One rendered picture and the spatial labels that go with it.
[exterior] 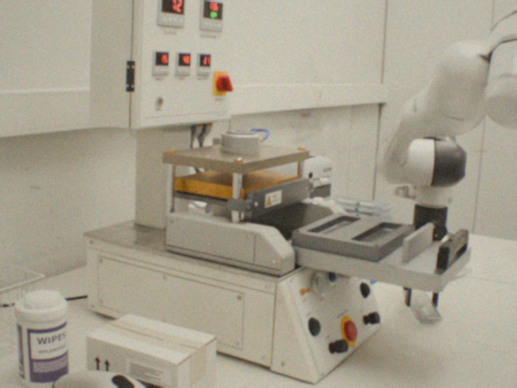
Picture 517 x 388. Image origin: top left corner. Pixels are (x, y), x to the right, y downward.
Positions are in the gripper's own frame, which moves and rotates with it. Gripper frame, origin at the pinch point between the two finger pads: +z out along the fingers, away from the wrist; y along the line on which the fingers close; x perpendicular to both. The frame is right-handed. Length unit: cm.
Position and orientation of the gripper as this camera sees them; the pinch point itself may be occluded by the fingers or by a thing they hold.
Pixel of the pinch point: (422, 292)
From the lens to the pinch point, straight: 153.5
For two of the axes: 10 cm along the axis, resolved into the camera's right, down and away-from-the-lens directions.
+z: -0.5, 9.8, 1.8
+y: 10.0, 0.5, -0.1
